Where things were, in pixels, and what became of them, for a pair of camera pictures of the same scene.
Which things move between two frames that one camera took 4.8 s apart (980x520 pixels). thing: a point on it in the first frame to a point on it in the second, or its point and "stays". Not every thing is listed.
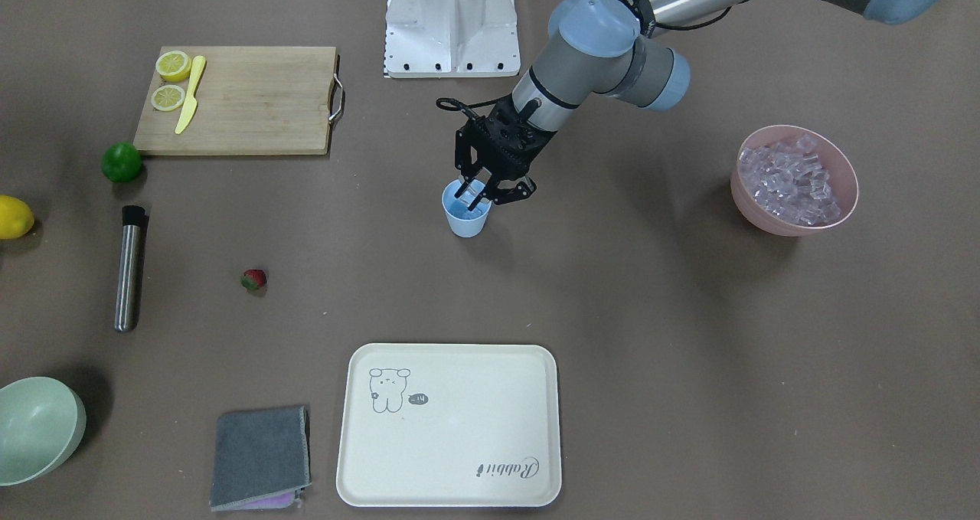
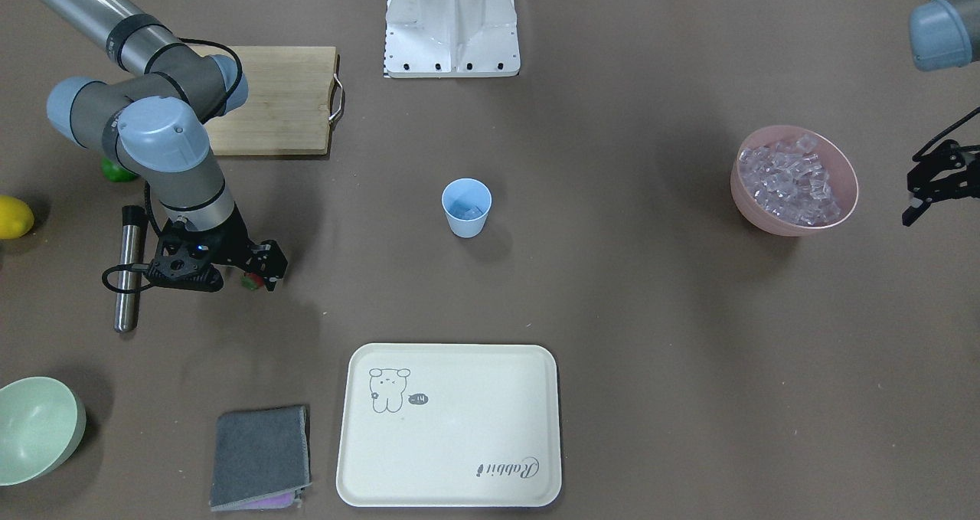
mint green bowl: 42,424 stays
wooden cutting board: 252,100 stays
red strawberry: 253,279 stays
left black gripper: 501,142 to 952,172
